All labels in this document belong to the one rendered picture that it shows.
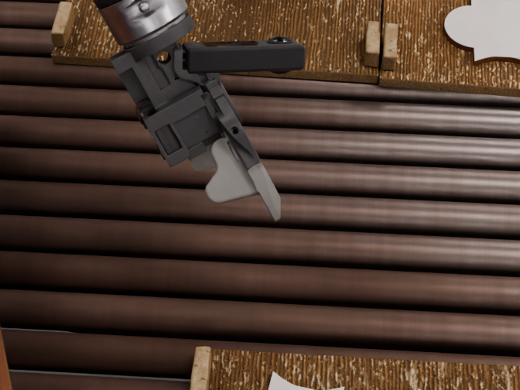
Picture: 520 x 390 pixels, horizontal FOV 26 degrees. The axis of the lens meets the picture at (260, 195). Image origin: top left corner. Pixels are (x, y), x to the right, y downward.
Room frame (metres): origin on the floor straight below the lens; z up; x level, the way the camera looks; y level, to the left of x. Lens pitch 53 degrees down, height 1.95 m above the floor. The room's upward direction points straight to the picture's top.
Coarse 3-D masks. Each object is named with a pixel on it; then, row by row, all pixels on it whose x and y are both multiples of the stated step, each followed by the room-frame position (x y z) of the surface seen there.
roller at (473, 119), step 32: (0, 96) 0.94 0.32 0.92; (32, 96) 0.94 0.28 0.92; (64, 96) 0.94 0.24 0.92; (96, 96) 0.94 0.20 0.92; (128, 96) 0.94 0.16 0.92; (256, 96) 0.95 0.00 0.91; (320, 128) 0.91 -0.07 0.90; (352, 128) 0.90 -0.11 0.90; (384, 128) 0.90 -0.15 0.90; (416, 128) 0.90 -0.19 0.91; (448, 128) 0.90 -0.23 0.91; (480, 128) 0.90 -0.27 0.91; (512, 128) 0.90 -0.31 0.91
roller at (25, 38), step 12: (0, 36) 1.05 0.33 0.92; (12, 36) 1.05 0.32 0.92; (24, 36) 1.05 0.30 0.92; (36, 36) 1.05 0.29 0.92; (48, 36) 1.05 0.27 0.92; (0, 48) 1.03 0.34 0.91; (12, 48) 1.03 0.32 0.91; (24, 48) 1.03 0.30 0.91; (36, 48) 1.03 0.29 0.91; (48, 48) 1.03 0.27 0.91
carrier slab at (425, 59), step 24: (384, 0) 1.10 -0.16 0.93; (408, 0) 1.10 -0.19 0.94; (432, 0) 1.10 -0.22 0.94; (456, 0) 1.10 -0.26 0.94; (384, 24) 1.05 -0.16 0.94; (408, 24) 1.05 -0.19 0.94; (432, 24) 1.05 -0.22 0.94; (408, 48) 1.01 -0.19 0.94; (432, 48) 1.01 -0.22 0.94; (456, 48) 1.01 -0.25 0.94; (384, 72) 0.97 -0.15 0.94; (408, 72) 0.97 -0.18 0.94; (432, 72) 0.97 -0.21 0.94; (456, 72) 0.97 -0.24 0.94; (480, 72) 0.97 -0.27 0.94; (504, 72) 0.97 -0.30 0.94
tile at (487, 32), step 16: (480, 0) 1.08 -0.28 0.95; (496, 0) 1.08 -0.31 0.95; (512, 0) 1.08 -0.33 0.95; (448, 16) 1.05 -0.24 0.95; (464, 16) 1.05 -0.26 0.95; (480, 16) 1.05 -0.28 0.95; (496, 16) 1.05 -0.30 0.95; (512, 16) 1.05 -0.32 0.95; (448, 32) 1.03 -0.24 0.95; (464, 32) 1.03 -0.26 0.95; (480, 32) 1.03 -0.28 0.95; (496, 32) 1.03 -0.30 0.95; (512, 32) 1.03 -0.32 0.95; (464, 48) 1.00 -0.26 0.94; (480, 48) 1.00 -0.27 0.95; (496, 48) 1.00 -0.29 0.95; (512, 48) 1.00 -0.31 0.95
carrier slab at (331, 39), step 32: (192, 0) 1.10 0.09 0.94; (224, 0) 1.10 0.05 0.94; (256, 0) 1.10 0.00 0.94; (288, 0) 1.10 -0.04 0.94; (320, 0) 1.10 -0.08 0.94; (352, 0) 1.10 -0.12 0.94; (96, 32) 1.04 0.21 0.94; (192, 32) 1.04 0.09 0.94; (224, 32) 1.04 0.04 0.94; (256, 32) 1.04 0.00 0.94; (288, 32) 1.04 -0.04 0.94; (320, 32) 1.04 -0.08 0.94; (352, 32) 1.04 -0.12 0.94; (96, 64) 0.99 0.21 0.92; (320, 64) 0.98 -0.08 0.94; (352, 64) 0.98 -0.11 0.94
